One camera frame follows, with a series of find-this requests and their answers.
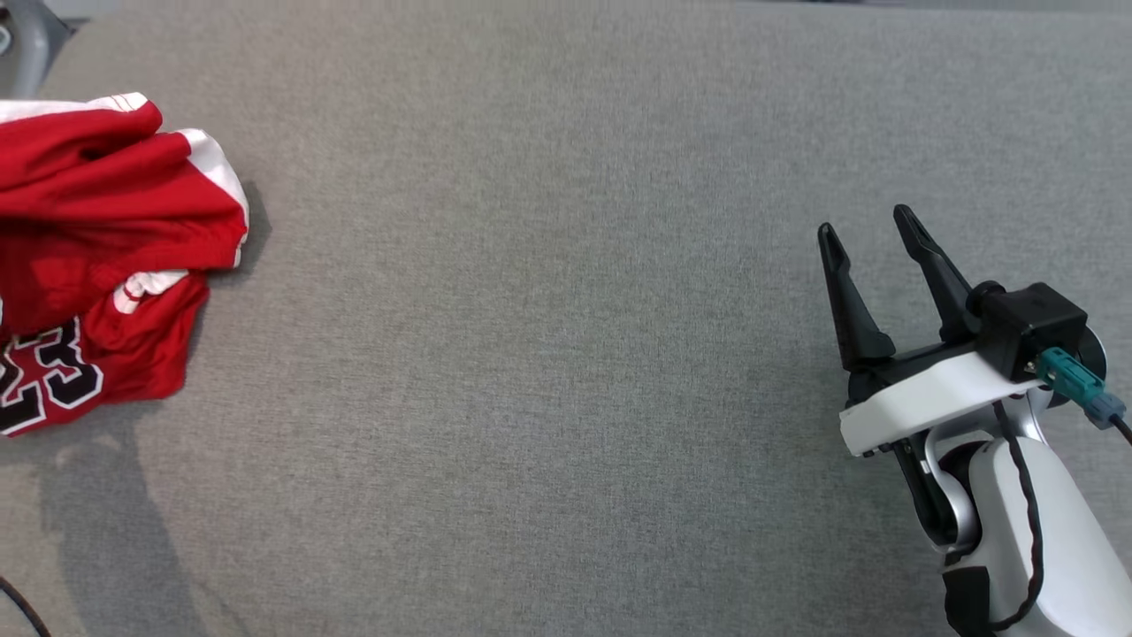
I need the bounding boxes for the red shorts with white stripes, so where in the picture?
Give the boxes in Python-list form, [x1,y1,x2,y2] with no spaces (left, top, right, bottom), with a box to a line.
[0,92,250,339]

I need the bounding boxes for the teal right camera connector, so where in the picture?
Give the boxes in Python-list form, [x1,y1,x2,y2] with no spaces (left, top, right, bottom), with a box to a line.
[1035,348,1127,430]

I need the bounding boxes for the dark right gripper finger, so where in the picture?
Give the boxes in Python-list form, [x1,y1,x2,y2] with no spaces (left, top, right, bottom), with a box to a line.
[893,204,978,344]
[818,222,896,372]

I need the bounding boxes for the grey metal frame piece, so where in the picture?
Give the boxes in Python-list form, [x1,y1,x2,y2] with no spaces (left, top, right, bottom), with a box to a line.
[0,0,73,100]

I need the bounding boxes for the black left camera cable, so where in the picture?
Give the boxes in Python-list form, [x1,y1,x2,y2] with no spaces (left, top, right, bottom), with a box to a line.
[0,575,51,637]

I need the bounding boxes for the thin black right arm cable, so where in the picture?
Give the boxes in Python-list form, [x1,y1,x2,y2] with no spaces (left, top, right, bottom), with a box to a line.
[992,403,1046,632]

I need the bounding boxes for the red Bulls 23 jersey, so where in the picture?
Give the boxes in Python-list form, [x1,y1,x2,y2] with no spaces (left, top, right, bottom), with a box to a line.
[0,270,211,439]

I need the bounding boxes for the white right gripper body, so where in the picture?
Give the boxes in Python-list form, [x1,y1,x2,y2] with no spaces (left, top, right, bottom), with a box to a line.
[838,341,1053,457]

